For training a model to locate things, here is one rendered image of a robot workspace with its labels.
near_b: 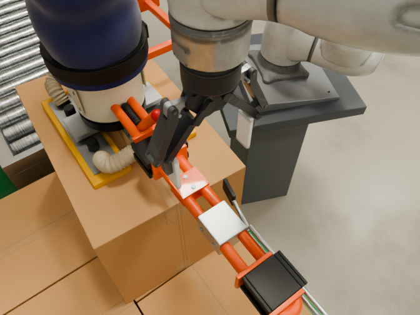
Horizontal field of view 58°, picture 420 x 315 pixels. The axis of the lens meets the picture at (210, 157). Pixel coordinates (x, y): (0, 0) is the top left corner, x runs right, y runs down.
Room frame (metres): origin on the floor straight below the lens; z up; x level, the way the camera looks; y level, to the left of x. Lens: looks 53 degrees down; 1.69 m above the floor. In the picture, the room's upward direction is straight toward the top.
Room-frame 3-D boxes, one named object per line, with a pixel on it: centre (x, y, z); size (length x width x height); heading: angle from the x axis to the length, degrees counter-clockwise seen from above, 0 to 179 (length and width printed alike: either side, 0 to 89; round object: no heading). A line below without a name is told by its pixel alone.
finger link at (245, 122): (0.40, -0.06, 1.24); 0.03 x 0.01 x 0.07; 36
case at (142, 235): (0.68, 0.24, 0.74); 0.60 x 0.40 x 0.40; 33
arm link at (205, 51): (0.36, 0.00, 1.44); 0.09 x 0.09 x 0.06
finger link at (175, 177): (0.32, 0.06, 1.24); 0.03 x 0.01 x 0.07; 36
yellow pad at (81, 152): (0.64, 0.33, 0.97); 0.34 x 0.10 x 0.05; 36
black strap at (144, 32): (0.69, 0.25, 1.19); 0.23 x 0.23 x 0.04
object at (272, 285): (0.20, -0.10, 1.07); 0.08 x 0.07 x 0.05; 36
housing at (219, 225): (0.31, -0.02, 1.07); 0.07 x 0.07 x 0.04; 36
